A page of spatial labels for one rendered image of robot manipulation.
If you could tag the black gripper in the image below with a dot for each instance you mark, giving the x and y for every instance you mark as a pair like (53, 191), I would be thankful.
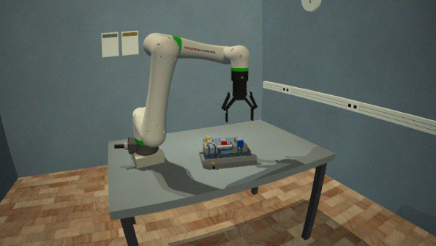
(238, 94)

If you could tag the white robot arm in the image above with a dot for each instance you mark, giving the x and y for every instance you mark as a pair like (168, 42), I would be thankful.
(165, 51)

